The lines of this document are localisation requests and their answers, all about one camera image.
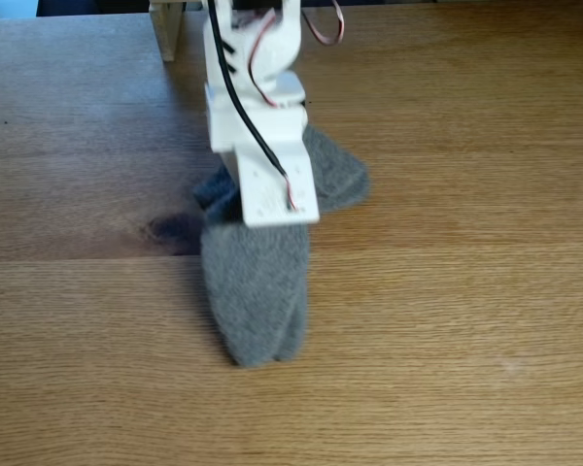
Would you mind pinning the grey terry cleaning cloth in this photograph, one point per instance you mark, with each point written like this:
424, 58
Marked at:
257, 291

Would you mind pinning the pale wooden stand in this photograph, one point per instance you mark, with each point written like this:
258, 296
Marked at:
167, 34

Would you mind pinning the dark background furniture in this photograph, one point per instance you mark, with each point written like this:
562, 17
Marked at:
78, 7

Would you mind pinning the light blue background object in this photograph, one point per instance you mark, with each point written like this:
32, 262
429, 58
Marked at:
7, 8

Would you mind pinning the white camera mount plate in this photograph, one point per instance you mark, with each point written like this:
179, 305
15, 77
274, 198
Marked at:
267, 194

